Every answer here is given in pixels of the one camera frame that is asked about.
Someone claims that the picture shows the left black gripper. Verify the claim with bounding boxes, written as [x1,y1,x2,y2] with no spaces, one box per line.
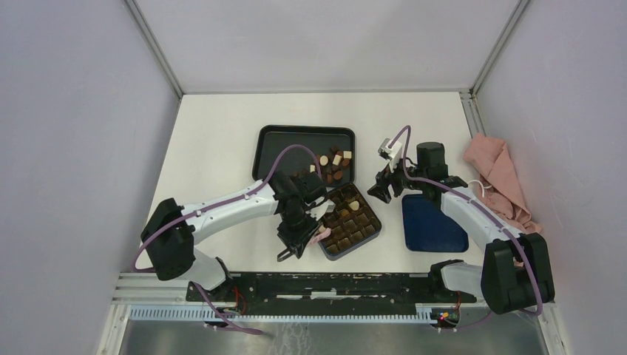
[277,207,322,259]

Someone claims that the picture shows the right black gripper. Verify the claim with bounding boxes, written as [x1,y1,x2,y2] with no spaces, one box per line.
[367,152,427,204]

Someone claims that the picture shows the pink tongs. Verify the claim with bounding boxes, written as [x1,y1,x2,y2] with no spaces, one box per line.
[309,228,332,245]

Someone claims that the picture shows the blue chocolate box with insert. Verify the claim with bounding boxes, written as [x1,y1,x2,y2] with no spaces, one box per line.
[318,183,382,261]

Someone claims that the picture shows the blue box lid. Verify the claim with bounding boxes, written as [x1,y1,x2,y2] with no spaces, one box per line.
[401,195,469,253]

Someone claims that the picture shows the black chocolate tray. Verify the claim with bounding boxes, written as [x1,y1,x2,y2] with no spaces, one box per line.
[251,125,356,188]

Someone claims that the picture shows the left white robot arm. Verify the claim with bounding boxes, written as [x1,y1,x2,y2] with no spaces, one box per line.
[140,172,334,302]

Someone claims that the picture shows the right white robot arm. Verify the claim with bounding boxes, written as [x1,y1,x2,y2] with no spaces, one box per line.
[367,138,555,315]

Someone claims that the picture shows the pink cloth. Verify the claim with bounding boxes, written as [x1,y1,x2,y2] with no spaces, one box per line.
[463,133,543,234]

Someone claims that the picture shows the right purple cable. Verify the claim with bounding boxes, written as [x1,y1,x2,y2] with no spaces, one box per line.
[391,125,545,331]

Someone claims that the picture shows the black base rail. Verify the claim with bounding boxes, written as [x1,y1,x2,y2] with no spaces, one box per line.
[186,272,477,316]

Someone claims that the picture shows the white cable duct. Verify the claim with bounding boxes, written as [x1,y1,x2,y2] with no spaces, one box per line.
[128,305,461,325]

